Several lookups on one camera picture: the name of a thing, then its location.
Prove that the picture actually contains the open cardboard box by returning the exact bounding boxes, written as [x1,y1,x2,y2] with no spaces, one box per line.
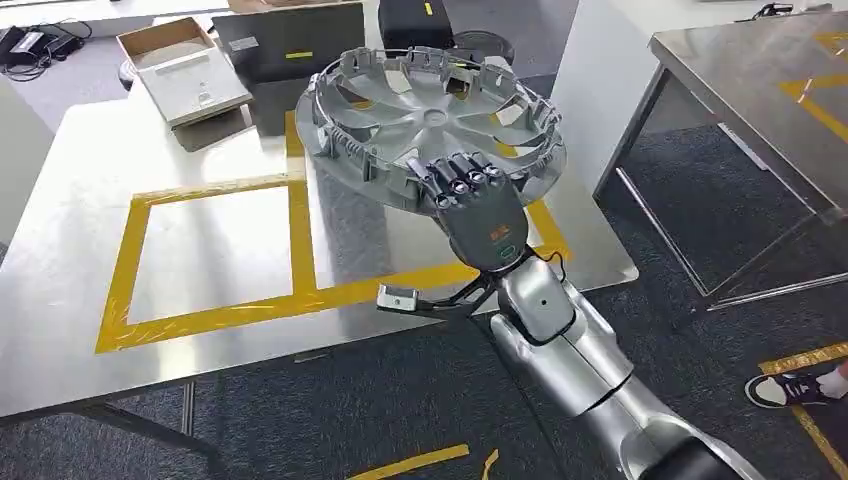
[115,16,218,71]

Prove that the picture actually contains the black cable bundle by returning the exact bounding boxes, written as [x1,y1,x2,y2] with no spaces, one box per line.
[751,1,795,21]

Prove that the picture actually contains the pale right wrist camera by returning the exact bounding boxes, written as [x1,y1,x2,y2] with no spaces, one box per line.
[376,283,423,314]

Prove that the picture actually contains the person's shoe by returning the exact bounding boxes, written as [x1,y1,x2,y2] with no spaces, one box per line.
[743,372,829,410]

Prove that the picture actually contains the white flat box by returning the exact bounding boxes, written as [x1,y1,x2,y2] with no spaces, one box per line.
[137,46,254,129]

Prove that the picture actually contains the black case yellow mark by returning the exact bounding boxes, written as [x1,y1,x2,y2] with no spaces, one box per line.
[377,0,456,52]

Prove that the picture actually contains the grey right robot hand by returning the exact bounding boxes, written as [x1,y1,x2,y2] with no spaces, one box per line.
[405,150,531,275]

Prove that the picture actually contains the steel work table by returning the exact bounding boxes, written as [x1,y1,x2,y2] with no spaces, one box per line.
[592,9,848,313]
[0,66,641,480]

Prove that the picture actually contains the dark grey flat case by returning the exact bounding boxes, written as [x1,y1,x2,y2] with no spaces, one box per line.
[211,1,367,87]

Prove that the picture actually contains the person's leg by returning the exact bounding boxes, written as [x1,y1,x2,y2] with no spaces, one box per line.
[818,362,848,401]

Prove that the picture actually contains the silver plastic wheel hubcap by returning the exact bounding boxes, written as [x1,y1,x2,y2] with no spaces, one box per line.
[294,44,569,217]

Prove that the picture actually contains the white desk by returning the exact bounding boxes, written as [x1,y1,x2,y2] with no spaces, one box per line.
[0,0,230,38]

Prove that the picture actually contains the black power adapters with cables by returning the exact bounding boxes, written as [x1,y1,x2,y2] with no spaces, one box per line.
[0,19,94,82]

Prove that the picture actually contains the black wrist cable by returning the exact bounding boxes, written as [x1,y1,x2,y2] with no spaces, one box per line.
[523,246,568,283]

